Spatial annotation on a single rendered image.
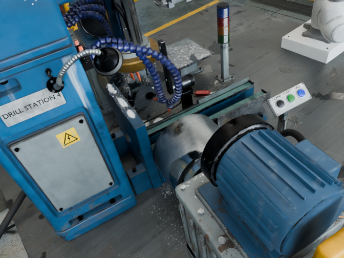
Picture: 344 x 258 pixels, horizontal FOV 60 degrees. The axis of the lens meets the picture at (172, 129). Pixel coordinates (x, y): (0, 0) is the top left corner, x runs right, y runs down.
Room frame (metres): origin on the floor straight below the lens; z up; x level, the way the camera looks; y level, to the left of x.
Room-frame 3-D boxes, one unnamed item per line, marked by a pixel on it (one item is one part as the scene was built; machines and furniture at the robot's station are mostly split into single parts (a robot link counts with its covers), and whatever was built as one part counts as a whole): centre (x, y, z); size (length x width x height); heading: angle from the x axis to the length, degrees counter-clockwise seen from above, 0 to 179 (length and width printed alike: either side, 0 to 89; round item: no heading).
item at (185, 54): (1.56, -0.14, 0.86); 0.27 x 0.24 x 0.12; 21
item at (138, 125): (0.86, 0.19, 0.97); 0.30 x 0.11 x 0.34; 21
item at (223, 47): (1.39, -0.35, 1.01); 0.08 x 0.08 x 0.42; 21
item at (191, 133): (0.59, -0.08, 1.04); 0.37 x 0.25 x 0.25; 21
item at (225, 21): (1.39, -0.35, 1.14); 0.06 x 0.06 x 0.04
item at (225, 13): (1.39, -0.35, 1.19); 0.06 x 0.06 x 0.04
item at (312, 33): (1.55, -0.97, 0.90); 0.22 x 0.18 x 0.06; 31
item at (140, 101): (1.22, 0.17, 1.04); 0.41 x 0.25 x 0.25; 21
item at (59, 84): (0.61, 0.17, 1.46); 0.18 x 0.11 x 0.13; 111
